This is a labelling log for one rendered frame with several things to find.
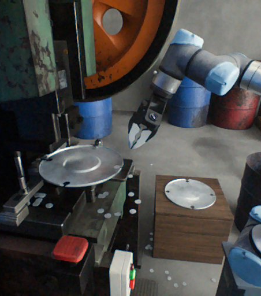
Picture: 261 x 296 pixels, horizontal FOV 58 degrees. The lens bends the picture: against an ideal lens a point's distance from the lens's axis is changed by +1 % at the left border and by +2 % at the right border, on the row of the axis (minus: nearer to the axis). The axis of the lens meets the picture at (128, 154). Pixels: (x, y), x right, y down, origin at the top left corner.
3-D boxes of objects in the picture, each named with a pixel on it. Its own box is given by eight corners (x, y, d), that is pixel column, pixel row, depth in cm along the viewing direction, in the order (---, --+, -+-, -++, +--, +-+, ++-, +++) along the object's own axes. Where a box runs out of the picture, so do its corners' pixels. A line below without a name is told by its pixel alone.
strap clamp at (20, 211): (48, 191, 80) (43, 165, 76) (17, 226, 66) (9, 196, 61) (32, 189, 82) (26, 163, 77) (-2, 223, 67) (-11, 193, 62)
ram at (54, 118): (88, 127, 84) (79, 34, 71) (70, 144, 71) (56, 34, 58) (44, 124, 87) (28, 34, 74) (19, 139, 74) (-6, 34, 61)
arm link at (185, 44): (201, 37, 55) (173, 23, 58) (176, 81, 60) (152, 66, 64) (211, 44, 61) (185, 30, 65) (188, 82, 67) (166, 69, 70)
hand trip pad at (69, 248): (91, 260, 58) (89, 237, 55) (82, 282, 53) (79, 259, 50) (65, 255, 60) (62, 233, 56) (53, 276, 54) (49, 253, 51)
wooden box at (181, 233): (209, 218, 169) (217, 178, 154) (222, 265, 136) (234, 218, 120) (153, 214, 173) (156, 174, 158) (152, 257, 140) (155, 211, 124)
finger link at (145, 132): (140, 147, 80) (153, 124, 76) (138, 154, 75) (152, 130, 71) (133, 143, 80) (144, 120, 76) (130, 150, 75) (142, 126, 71)
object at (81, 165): (110, 192, 67) (110, 190, 67) (20, 181, 73) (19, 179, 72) (130, 150, 93) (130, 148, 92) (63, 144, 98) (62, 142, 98)
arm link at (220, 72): (250, 65, 59) (213, 46, 63) (234, 69, 52) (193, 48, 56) (232, 93, 64) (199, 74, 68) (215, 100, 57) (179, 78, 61)
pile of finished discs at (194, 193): (209, 181, 150) (210, 180, 150) (220, 211, 124) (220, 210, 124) (164, 178, 153) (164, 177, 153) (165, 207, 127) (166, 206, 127)
